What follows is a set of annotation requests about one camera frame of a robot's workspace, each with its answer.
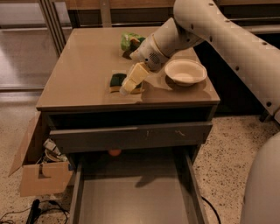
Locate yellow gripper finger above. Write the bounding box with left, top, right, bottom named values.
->
left=120, top=62, right=150, bottom=95

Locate clutter inside cardboard box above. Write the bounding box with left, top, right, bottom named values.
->
left=37, top=138, right=68, bottom=164

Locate black floor cable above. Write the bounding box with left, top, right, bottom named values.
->
left=200, top=196, right=222, bottom=224

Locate metal railing frame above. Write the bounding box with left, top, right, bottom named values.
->
left=37, top=0, right=280, bottom=53

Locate cardboard box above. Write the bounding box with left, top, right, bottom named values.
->
left=9, top=112, right=74, bottom=197

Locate green and yellow sponge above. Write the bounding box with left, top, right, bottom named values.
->
left=109, top=73, right=142, bottom=95

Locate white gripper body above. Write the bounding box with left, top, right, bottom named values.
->
left=130, top=34, right=165, bottom=71

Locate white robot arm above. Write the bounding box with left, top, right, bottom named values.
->
left=120, top=0, right=280, bottom=224

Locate orange ball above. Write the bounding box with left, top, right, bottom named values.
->
left=108, top=150, right=122, bottom=157

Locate green chip bag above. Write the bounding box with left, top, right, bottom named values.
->
left=121, top=32, right=145, bottom=52

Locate grey top drawer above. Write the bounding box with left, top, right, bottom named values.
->
left=50, top=122, right=213, bottom=154

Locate grey drawer cabinet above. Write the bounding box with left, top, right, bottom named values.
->
left=37, top=28, right=220, bottom=154

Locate grey open middle drawer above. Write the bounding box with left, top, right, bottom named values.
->
left=69, top=150, right=209, bottom=224

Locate black power adapter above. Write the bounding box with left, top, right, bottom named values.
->
left=25, top=199, right=41, bottom=224

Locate white paper bowl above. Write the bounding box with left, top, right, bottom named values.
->
left=164, top=59, right=207, bottom=87

